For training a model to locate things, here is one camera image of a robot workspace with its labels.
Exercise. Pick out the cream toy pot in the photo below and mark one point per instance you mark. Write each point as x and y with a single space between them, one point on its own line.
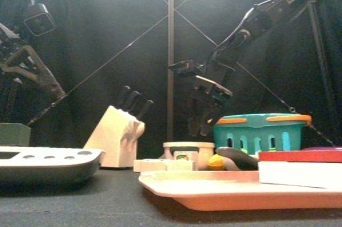
206 154

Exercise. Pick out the dark green box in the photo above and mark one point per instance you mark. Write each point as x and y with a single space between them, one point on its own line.
13 134

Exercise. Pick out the slanted metal frame pole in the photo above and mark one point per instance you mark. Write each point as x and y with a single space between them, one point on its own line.
320 71

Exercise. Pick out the green white sushi piece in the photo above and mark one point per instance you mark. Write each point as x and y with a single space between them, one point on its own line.
184 157

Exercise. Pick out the vertical metal frame pole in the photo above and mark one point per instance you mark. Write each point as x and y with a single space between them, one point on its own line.
170 31

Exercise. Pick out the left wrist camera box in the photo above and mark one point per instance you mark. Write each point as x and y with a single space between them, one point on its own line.
39 22

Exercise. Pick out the black toy utensil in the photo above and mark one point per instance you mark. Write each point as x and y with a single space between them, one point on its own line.
240 159

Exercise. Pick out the grey white toy stove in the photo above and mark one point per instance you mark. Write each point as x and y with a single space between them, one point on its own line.
48 166

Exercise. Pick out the purple flat toy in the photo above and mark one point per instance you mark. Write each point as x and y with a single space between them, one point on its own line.
322 148

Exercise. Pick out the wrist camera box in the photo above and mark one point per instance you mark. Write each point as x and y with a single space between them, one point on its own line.
184 68
39 22

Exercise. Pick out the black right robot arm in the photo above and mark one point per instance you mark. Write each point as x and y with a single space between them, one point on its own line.
267 16

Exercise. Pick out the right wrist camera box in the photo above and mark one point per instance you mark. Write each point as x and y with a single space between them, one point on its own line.
184 68

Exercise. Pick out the red white box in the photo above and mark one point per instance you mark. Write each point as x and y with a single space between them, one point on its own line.
302 169

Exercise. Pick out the white toy knife block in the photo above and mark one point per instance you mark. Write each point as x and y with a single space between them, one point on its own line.
116 137

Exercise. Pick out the yellow toy food piece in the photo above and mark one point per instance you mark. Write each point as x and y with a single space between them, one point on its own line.
216 162

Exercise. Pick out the pink plastic tray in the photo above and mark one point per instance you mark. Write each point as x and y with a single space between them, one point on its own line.
222 192

